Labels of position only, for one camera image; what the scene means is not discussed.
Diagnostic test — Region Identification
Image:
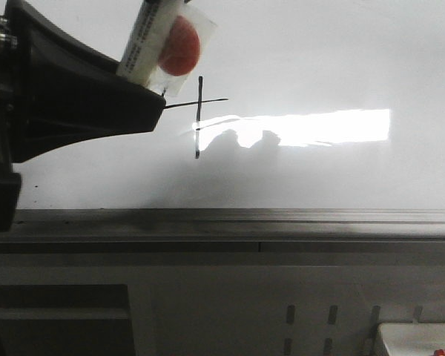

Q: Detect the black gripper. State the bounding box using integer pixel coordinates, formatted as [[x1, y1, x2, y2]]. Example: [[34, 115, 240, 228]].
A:
[[0, 1, 166, 232]]

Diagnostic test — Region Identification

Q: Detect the white whiteboard marker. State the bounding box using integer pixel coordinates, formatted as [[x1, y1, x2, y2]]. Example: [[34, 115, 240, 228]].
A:
[[116, 0, 184, 87]]

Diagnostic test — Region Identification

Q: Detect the red round magnet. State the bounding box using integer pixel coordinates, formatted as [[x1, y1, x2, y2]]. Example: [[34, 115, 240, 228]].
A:
[[158, 16, 201, 76]]

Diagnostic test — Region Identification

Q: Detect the dark grey cabinet block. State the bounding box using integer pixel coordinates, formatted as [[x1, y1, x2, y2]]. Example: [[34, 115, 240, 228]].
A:
[[0, 285, 136, 355]]

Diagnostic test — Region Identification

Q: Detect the white perforated metal panel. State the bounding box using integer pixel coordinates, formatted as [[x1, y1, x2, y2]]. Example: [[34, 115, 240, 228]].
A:
[[128, 266, 445, 355]]

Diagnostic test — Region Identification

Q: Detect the white box with red part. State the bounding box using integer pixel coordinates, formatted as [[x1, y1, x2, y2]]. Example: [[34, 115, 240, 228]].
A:
[[374, 323, 445, 355]]

